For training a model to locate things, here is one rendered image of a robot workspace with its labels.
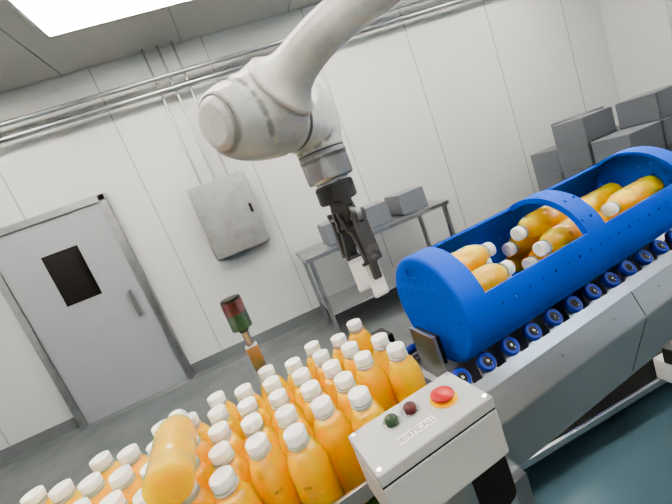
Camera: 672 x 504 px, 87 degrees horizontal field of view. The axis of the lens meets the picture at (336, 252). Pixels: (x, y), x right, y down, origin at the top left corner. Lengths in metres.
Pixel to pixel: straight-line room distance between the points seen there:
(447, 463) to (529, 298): 0.46
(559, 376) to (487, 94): 4.65
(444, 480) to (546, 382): 0.49
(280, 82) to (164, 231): 3.84
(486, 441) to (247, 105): 0.56
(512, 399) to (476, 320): 0.23
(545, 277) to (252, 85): 0.74
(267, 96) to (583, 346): 0.93
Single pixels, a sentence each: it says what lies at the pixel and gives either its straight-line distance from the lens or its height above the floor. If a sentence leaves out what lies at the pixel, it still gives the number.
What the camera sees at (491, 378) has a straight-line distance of 0.92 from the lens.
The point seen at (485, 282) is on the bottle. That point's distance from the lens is 0.89.
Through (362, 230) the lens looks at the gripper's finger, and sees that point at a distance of 0.63.
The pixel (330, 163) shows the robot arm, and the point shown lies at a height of 1.50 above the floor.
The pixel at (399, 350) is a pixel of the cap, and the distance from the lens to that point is 0.76.
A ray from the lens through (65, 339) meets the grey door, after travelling 4.72.
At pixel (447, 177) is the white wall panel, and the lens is 4.89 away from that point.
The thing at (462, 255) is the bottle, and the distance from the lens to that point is 0.93.
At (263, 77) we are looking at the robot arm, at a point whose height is 1.62.
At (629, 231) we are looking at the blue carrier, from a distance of 1.18.
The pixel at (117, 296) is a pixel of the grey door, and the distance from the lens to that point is 4.44.
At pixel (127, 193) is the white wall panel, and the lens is 4.36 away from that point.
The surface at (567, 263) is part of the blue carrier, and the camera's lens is 1.00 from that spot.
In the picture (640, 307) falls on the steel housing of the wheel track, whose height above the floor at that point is 0.86.
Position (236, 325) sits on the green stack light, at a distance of 1.09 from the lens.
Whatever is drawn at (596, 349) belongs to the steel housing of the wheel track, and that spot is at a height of 0.85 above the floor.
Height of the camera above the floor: 1.46
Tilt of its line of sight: 10 degrees down
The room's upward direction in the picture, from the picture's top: 21 degrees counter-clockwise
